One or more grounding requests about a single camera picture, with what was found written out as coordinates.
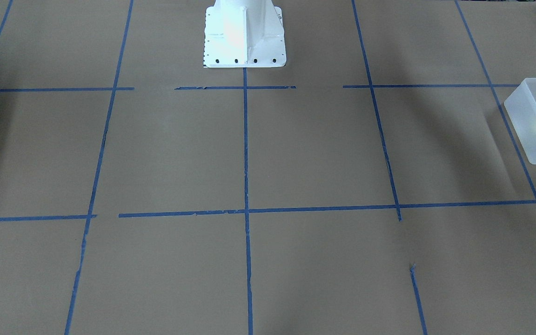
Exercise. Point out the white pedestal base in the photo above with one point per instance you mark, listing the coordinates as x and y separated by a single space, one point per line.
244 34

